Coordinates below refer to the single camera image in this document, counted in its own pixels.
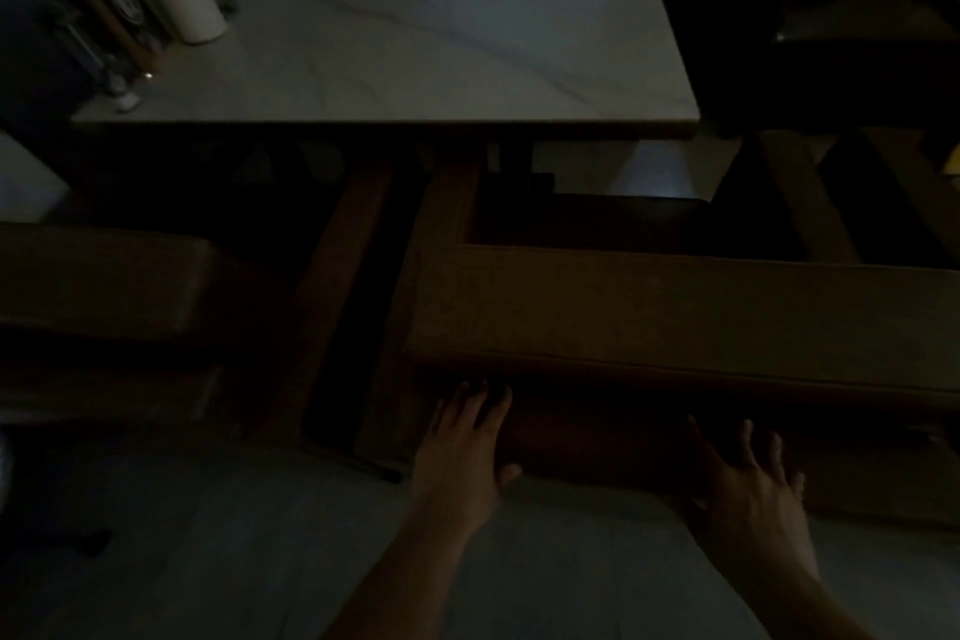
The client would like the white cylindrical tissue holder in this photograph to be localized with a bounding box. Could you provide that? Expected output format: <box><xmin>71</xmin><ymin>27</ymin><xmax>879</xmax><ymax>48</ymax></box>
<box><xmin>147</xmin><ymin>0</ymin><xmax>229</xmax><ymax>47</ymax></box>

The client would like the person's right forearm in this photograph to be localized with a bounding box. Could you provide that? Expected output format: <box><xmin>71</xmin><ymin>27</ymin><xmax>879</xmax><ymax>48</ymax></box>
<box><xmin>705</xmin><ymin>560</ymin><xmax>882</xmax><ymax>640</ymax></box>

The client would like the person's right hand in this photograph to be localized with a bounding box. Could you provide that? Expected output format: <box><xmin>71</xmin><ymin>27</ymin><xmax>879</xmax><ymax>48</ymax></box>
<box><xmin>678</xmin><ymin>416</ymin><xmax>822</xmax><ymax>582</ymax></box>

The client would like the person's left forearm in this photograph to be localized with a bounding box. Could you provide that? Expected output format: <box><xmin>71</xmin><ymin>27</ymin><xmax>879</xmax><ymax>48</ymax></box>
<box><xmin>321</xmin><ymin>515</ymin><xmax>487</xmax><ymax>640</ymax></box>

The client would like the white seat corner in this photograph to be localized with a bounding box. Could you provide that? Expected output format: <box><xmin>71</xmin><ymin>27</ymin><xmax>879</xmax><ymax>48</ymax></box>
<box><xmin>0</xmin><ymin>131</ymin><xmax>70</xmax><ymax>224</ymax></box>

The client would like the dark chair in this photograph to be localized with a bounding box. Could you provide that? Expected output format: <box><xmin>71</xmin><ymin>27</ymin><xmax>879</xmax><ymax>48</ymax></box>
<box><xmin>663</xmin><ymin>0</ymin><xmax>960</xmax><ymax>138</ymax></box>

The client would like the person's left hand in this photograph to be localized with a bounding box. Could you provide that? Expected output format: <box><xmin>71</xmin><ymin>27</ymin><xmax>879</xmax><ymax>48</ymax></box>
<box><xmin>410</xmin><ymin>380</ymin><xmax>524</xmax><ymax>537</ymax></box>

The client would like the dark menu stand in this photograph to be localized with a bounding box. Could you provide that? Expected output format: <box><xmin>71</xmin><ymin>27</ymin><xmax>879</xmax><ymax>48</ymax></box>
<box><xmin>49</xmin><ymin>0</ymin><xmax>172</xmax><ymax>84</ymax></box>

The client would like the brown wooden cushioned chair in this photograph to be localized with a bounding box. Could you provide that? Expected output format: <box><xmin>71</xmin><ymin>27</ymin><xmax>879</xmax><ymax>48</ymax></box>
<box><xmin>0</xmin><ymin>221</ymin><xmax>234</xmax><ymax>434</ymax></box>
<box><xmin>352</xmin><ymin>129</ymin><xmax>960</xmax><ymax>532</ymax></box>

